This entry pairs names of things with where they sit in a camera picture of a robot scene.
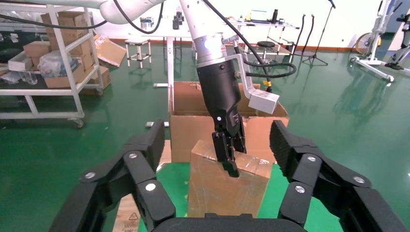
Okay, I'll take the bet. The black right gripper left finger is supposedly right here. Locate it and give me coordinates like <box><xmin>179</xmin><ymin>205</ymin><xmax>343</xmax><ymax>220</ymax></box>
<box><xmin>48</xmin><ymin>119</ymin><xmax>177</xmax><ymax>232</ymax></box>

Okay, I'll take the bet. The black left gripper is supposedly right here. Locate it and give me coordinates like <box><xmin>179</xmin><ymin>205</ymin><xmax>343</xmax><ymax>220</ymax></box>
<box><xmin>196</xmin><ymin>59</ymin><xmax>248</xmax><ymax>179</ymax></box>

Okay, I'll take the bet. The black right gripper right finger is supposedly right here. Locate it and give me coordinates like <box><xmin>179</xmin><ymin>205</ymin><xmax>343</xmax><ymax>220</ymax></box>
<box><xmin>269</xmin><ymin>120</ymin><xmax>409</xmax><ymax>232</ymax></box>

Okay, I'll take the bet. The small brown cardboard box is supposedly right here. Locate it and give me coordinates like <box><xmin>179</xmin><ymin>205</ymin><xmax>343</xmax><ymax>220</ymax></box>
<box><xmin>187</xmin><ymin>139</ymin><xmax>274</xmax><ymax>218</ymax></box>

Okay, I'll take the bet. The large open brown carton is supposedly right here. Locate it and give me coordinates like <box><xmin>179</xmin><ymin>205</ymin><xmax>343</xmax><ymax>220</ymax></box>
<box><xmin>169</xmin><ymin>80</ymin><xmax>290</xmax><ymax>164</ymax></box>

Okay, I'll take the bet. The brown cardboard storage box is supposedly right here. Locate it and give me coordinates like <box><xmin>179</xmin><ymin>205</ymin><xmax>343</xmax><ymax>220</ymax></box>
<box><xmin>44</xmin><ymin>64</ymin><xmax>87</xmax><ymax>89</ymax></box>
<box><xmin>78</xmin><ymin>66</ymin><xmax>112</xmax><ymax>96</ymax></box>
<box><xmin>41</xmin><ymin>11</ymin><xmax>89</xmax><ymax>36</ymax></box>
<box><xmin>23</xmin><ymin>41</ymin><xmax>52</xmax><ymax>58</ymax></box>

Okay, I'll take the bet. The flat cardboard sheet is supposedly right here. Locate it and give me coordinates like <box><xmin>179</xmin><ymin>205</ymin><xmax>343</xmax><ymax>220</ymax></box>
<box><xmin>94</xmin><ymin>34</ymin><xmax>127</xmax><ymax>69</ymax></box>

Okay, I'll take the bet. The white flat box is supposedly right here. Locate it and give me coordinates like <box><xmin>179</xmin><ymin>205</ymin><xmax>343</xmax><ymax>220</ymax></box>
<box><xmin>8</xmin><ymin>51</ymin><xmax>34</xmax><ymax>72</ymax></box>

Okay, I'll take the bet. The black round swivel stool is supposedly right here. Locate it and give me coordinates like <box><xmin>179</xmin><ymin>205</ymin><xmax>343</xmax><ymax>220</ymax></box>
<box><xmin>254</xmin><ymin>41</ymin><xmax>278</xmax><ymax>65</ymax></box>

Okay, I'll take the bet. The white shelving cart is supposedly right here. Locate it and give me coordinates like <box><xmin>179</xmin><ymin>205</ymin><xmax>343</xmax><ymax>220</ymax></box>
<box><xmin>0</xmin><ymin>3</ymin><xmax>105</xmax><ymax>129</ymax></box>

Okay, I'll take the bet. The clear plastic bag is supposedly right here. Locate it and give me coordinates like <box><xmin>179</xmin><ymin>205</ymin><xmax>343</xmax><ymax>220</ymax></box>
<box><xmin>38</xmin><ymin>50</ymin><xmax>79</xmax><ymax>78</ymax></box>

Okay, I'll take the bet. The yellow caged fan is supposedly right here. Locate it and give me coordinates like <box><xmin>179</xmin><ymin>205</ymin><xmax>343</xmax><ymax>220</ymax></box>
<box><xmin>355</xmin><ymin>32</ymin><xmax>382</xmax><ymax>56</ymax></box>

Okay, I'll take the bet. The shiny metal pot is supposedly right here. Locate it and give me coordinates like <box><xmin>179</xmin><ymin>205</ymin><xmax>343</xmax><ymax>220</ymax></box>
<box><xmin>140</xmin><ymin>16</ymin><xmax>155</xmax><ymax>31</ymax></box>

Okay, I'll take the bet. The black tripod stand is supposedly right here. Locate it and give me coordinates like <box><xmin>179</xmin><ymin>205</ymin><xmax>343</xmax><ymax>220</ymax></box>
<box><xmin>302</xmin><ymin>0</ymin><xmax>337</xmax><ymax>67</ymax></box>

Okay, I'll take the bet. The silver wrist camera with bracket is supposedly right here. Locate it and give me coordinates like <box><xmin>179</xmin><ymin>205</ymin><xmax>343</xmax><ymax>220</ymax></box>
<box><xmin>224</xmin><ymin>53</ymin><xmax>280</xmax><ymax>115</ymax></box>

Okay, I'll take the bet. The black camera cable yellow tag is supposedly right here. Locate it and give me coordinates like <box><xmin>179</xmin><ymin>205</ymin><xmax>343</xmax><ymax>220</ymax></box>
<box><xmin>202</xmin><ymin>0</ymin><xmax>297</xmax><ymax>93</ymax></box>

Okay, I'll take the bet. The white desk frame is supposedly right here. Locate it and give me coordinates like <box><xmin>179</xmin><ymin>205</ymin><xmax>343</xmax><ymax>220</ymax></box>
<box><xmin>128</xmin><ymin>29</ymin><xmax>201</xmax><ymax>129</ymax></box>

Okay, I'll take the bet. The white floor stand frame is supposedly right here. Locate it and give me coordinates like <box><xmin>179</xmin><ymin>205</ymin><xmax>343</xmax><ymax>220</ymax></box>
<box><xmin>349</xmin><ymin>0</ymin><xmax>395</xmax><ymax>82</ymax></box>

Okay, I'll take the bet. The white pipe frame table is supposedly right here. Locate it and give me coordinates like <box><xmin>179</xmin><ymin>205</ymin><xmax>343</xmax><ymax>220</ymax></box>
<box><xmin>224</xmin><ymin>17</ymin><xmax>301</xmax><ymax>63</ymax></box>

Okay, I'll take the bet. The small white frame stool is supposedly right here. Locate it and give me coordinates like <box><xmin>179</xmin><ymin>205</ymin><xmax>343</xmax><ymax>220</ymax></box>
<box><xmin>124</xmin><ymin>38</ymin><xmax>153</xmax><ymax>69</ymax></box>

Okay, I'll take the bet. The black camera device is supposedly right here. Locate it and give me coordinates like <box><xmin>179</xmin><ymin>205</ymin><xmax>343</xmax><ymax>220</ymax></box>
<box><xmin>172</xmin><ymin>7</ymin><xmax>186</xmax><ymax>31</ymax></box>

